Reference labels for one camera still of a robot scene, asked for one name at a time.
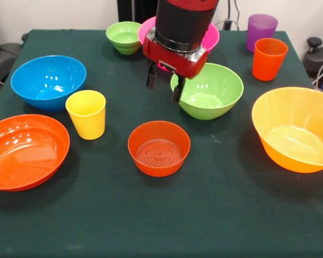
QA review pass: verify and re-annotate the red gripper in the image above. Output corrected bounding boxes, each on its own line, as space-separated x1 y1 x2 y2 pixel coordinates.
142 28 209 104

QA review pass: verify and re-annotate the large green bowl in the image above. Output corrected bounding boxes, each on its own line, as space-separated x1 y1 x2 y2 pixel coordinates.
170 62 244 121

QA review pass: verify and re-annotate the small green ribbed bowl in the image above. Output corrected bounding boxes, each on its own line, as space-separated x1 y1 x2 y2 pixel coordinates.
106 21 142 55

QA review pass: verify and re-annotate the small orange bowl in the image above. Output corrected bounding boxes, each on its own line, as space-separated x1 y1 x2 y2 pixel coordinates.
128 120 191 177

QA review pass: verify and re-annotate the large yellow-orange bowl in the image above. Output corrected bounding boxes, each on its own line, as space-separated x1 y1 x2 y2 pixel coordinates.
251 86 323 174

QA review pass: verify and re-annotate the large pink bowl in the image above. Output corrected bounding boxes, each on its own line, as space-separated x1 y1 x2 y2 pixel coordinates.
137 16 221 52

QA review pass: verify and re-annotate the yellow cup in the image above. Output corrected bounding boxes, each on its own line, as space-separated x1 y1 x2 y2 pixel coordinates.
65 90 107 141

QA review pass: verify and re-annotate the orange cup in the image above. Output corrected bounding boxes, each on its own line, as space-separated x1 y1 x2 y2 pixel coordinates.
252 38 289 82

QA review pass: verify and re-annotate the purple cup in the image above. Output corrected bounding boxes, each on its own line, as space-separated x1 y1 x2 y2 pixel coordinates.
245 14 279 53

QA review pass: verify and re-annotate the blue bowl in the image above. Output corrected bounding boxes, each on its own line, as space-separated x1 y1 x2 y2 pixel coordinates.
10 55 87 113

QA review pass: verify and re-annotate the dark green tablecloth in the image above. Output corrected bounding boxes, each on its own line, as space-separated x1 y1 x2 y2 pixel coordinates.
0 28 323 258

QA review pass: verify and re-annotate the black rounded base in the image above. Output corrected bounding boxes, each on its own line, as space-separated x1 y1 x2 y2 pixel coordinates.
303 45 323 89

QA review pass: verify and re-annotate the black clamp knob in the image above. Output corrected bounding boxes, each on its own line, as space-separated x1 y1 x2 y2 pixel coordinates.
306 37 323 54

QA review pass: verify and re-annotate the wide shallow orange bowl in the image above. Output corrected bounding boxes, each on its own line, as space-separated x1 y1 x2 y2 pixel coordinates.
0 114 71 192

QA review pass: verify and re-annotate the dark grey chair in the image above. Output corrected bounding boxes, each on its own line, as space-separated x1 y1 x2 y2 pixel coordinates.
0 42 23 84

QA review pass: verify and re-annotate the black hanging cable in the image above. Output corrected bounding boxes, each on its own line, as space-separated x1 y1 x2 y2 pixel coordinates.
233 0 242 31

